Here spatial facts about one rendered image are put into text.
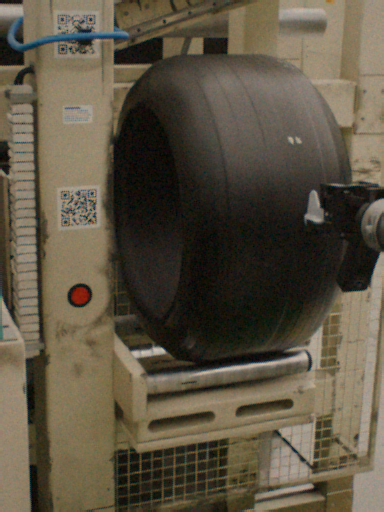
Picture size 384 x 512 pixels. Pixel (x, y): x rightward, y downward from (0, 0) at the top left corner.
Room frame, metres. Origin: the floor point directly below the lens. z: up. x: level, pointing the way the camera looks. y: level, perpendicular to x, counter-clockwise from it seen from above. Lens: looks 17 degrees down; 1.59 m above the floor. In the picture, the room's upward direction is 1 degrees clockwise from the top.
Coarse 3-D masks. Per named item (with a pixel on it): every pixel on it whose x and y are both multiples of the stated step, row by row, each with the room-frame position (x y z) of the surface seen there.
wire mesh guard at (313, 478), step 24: (360, 312) 2.17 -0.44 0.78; (336, 360) 2.15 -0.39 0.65; (120, 432) 1.94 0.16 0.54; (360, 432) 2.19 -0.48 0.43; (168, 456) 1.98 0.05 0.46; (336, 456) 2.16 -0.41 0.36; (264, 480) 2.08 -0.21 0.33; (288, 480) 2.11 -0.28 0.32; (312, 480) 2.13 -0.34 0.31; (168, 504) 1.98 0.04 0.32; (192, 504) 2.00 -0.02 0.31
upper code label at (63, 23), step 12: (60, 12) 1.47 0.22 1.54; (72, 12) 1.48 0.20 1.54; (84, 12) 1.48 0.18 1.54; (96, 12) 1.49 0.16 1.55; (60, 24) 1.47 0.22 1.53; (72, 24) 1.48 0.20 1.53; (84, 24) 1.48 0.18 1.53; (96, 24) 1.49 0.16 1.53; (60, 48) 1.47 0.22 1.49; (72, 48) 1.48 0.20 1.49; (84, 48) 1.48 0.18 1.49; (96, 48) 1.49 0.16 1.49
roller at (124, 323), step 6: (114, 318) 1.73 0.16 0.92; (120, 318) 1.73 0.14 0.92; (126, 318) 1.73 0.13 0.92; (132, 318) 1.74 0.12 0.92; (114, 324) 1.72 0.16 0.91; (120, 324) 1.72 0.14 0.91; (126, 324) 1.72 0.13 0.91; (132, 324) 1.73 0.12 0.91; (138, 324) 1.73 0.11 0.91; (114, 330) 1.71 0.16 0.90; (120, 330) 1.72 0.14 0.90; (126, 330) 1.72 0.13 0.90; (132, 330) 1.73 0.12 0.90; (138, 330) 1.73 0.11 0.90; (120, 336) 1.72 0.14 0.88
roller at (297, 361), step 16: (288, 352) 1.57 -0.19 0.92; (304, 352) 1.57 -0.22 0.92; (176, 368) 1.48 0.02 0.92; (192, 368) 1.49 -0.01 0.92; (208, 368) 1.50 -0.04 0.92; (224, 368) 1.50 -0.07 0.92; (240, 368) 1.51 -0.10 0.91; (256, 368) 1.52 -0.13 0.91; (272, 368) 1.53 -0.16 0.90; (288, 368) 1.55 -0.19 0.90; (304, 368) 1.56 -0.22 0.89; (160, 384) 1.45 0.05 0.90; (176, 384) 1.46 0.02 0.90; (192, 384) 1.48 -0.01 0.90; (208, 384) 1.49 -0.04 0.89
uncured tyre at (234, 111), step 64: (192, 64) 1.57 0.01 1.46; (256, 64) 1.60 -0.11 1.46; (128, 128) 1.75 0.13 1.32; (192, 128) 1.45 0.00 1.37; (256, 128) 1.45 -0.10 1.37; (320, 128) 1.49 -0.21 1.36; (128, 192) 1.86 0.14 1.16; (192, 192) 1.41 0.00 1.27; (256, 192) 1.39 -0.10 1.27; (128, 256) 1.76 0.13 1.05; (192, 256) 1.40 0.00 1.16; (256, 256) 1.38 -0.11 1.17; (320, 256) 1.42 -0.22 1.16; (192, 320) 1.42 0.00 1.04; (256, 320) 1.41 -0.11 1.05; (320, 320) 1.48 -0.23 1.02
